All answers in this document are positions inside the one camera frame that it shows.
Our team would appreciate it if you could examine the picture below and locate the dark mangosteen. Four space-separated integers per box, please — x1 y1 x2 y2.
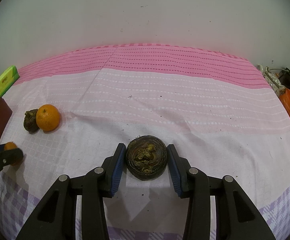
23 109 39 133
125 135 167 181

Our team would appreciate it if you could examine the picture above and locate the orange mandarin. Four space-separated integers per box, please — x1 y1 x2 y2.
4 142 23 166
36 104 61 132

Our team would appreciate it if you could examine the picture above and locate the green tissue pack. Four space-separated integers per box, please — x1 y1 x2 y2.
0 65 19 97

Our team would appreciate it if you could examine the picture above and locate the pink purple checked tablecloth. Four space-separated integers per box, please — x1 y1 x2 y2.
0 44 290 239

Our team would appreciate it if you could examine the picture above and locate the silver foil bag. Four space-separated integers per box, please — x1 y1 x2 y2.
257 64 286 97

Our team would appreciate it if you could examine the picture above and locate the black bag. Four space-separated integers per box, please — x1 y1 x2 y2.
278 68 290 90

